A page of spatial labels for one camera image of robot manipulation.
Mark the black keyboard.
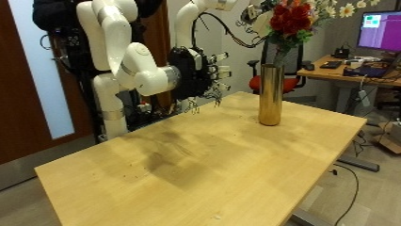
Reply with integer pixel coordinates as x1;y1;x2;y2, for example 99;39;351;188
319;60;343;70

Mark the wooden office desk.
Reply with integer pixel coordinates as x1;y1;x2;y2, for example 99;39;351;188
297;55;401;115

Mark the black floor cable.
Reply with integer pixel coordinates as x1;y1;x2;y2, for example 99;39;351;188
330;163;361;226

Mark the black desk phone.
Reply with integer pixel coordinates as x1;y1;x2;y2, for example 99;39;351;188
333;46;350;59

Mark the white power adapter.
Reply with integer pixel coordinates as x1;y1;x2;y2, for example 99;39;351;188
357;89;371;107

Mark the grey table foot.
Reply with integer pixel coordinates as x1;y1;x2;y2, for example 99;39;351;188
337;154;381;173

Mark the black left hand cable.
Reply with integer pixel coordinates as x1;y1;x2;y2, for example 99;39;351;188
195;11;267;50

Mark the black robot mounting stand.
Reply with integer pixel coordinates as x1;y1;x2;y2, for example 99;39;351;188
51;26;181;143

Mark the artificial flower bouquet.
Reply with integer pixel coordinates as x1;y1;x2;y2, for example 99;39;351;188
266;0;382;69

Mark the computer monitor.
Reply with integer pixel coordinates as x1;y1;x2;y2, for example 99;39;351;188
355;10;401;53

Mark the red emergency stop button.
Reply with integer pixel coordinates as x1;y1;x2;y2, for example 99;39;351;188
137;101;153;113

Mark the cardboard box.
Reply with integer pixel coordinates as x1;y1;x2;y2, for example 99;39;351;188
373;121;401;154

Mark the black mesh red seat chair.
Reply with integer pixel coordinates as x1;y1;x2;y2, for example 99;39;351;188
246;39;313;95

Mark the brown door with frosted glass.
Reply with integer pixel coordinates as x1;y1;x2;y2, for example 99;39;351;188
0;0;94;166

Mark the black cloth bundle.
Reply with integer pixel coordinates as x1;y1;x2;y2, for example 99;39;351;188
31;0;85;32

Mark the gold cylinder vase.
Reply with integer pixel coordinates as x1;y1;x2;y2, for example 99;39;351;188
257;63;285;127

